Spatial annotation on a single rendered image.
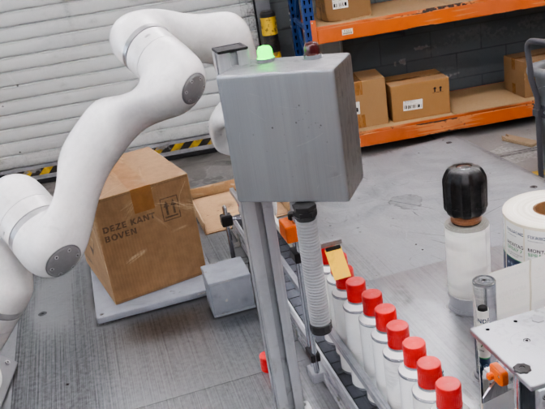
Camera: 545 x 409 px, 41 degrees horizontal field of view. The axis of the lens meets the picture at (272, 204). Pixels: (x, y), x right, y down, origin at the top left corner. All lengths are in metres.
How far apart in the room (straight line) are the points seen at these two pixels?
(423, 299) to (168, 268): 0.63
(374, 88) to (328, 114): 4.03
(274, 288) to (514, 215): 0.59
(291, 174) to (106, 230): 0.79
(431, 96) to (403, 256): 3.34
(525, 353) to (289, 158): 0.40
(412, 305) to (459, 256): 0.17
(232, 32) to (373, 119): 3.70
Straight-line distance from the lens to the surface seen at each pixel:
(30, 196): 1.42
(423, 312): 1.53
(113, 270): 1.78
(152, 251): 1.79
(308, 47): 1.03
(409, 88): 5.07
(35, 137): 5.66
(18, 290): 1.47
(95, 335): 1.76
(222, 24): 1.41
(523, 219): 1.56
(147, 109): 1.31
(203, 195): 2.40
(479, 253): 1.45
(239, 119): 1.03
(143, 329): 1.73
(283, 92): 0.99
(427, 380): 1.03
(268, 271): 1.19
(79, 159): 1.36
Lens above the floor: 1.68
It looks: 22 degrees down
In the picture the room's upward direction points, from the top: 9 degrees counter-clockwise
